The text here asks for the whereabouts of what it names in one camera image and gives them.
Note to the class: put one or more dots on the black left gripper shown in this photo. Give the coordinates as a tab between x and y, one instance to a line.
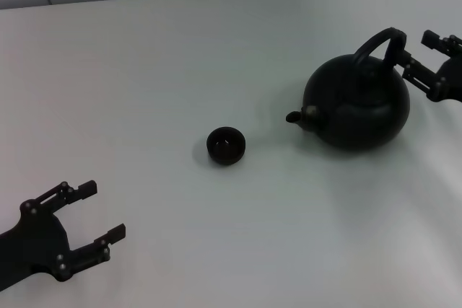
36	243

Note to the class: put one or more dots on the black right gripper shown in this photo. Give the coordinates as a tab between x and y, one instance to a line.
451	81

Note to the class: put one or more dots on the black round teapot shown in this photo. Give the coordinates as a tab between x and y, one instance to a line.
361	117

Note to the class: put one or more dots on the small black teacup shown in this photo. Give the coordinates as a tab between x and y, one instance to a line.
226	146

